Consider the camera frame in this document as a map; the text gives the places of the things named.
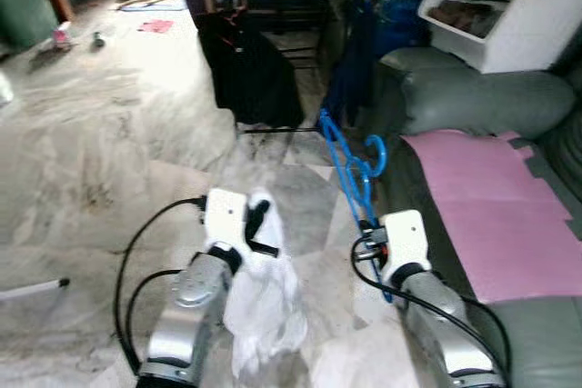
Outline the white garment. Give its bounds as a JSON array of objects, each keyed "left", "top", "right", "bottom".
[{"left": 223, "top": 188, "right": 308, "bottom": 380}]

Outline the blue plastic hanger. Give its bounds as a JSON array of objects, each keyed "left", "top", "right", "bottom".
[{"left": 316, "top": 108, "right": 394, "bottom": 303}]

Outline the red clothes hanger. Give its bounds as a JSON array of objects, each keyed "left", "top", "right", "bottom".
[{"left": 218, "top": 0, "right": 251, "bottom": 25}]

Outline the pink foam mat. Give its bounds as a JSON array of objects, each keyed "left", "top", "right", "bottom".
[{"left": 400, "top": 129, "right": 582, "bottom": 305}]

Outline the black buttoned shirt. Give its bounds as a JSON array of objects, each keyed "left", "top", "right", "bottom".
[{"left": 197, "top": 11, "right": 306, "bottom": 130}]

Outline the blue hanging garment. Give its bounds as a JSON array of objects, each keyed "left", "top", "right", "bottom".
[{"left": 323, "top": 0, "right": 428, "bottom": 130}]

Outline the grey green sofa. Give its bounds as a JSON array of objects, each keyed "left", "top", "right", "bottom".
[{"left": 377, "top": 45, "right": 582, "bottom": 388}]

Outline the pink cloth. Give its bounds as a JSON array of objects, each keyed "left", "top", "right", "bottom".
[{"left": 138, "top": 18, "right": 176, "bottom": 35}]

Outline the blue door mat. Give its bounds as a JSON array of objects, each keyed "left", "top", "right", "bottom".
[{"left": 116, "top": 0, "right": 187, "bottom": 13}]

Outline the large white open bin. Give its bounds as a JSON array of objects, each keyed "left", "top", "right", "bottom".
[{"left": 418, "top": 0, "right": 582, "bottom": 75}]

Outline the red and white toy car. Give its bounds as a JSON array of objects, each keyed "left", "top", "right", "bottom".
[{"left": 50, "top": 23, "right": 75, "bottom": 51}]

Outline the green plastic bin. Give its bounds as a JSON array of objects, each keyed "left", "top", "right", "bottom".
[{"left": 0, "top": 0, "right": 60, "bottom": 48}]

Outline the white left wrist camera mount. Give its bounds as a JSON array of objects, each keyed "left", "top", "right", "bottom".
[{"left": 204, "top": 188, "right": 249, "bottom": 254}]

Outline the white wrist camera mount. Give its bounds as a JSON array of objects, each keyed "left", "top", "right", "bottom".
[
  {"left": 380, "top": 210, "right": 433, "bottom": 284},
  {"left": 204, "top": 188, "right": 249, "bottom": 254}
]

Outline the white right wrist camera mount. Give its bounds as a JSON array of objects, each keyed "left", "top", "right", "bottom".
[{"left": 380, "top": 210, "right": 433, "bottom": 284}]

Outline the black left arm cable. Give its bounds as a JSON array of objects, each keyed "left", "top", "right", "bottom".
[{"left": 114, "top": 195, "right": 208, "bottom": 375}]

